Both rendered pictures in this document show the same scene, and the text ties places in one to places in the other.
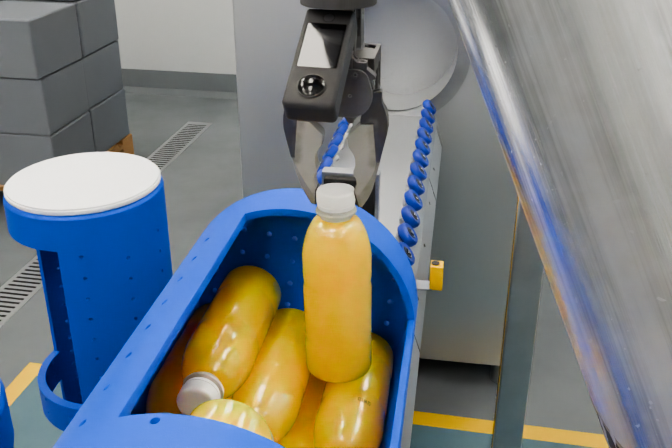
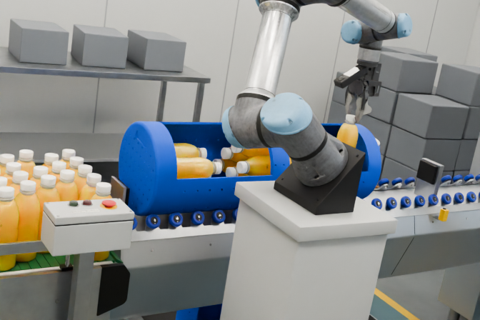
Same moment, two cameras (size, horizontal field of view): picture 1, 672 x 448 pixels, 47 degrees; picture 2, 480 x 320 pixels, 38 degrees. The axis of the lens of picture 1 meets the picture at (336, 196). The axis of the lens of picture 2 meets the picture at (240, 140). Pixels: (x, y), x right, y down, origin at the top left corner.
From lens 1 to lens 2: 1.87 m
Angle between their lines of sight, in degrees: 45
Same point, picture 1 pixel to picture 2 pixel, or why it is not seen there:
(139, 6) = not seen: outside the picture
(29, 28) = (431, 109)
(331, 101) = (341, 81)
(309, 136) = (349, 98)
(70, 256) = not seen: hidden behind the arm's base
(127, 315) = not seen: hidden behind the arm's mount
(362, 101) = (360, 90)
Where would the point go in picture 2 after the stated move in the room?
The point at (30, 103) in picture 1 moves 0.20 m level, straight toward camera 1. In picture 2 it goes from (416, 150) to (411, 155)
